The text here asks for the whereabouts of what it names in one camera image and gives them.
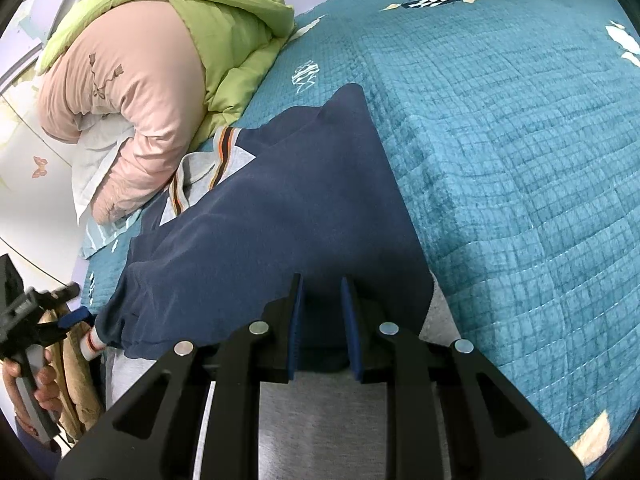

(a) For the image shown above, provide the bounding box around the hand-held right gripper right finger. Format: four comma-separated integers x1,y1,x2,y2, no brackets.
341,276,587,480

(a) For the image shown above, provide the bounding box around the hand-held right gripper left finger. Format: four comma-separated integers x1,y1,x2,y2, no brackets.
55,273,304,480

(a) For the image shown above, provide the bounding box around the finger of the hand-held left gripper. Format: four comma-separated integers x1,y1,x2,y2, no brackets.
50,309,94,336
30,283,81,312

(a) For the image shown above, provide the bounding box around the navy and grey striped-trim jacket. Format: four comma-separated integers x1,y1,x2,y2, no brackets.
92,82,463,480

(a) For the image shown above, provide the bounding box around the person's left forearm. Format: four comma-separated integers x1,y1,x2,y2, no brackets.
12,410,63,478

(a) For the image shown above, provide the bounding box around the person's left hand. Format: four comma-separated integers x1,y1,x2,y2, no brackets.
1,349,63,428

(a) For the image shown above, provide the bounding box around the tan fleece cloth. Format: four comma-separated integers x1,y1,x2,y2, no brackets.
40,307,107,443

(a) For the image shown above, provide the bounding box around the teal striped pillow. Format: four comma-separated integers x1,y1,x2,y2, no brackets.
80,207,147,261

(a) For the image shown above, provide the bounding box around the white pillow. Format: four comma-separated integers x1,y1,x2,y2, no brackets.
70,114,137,223

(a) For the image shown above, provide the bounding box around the pink duvet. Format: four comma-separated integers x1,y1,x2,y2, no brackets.
36,0,207,226

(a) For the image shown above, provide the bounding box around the teal quilted bedspread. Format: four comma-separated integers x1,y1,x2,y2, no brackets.
80,0,640,480

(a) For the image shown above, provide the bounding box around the green duvet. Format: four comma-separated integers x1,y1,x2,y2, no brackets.
39,0,296,153

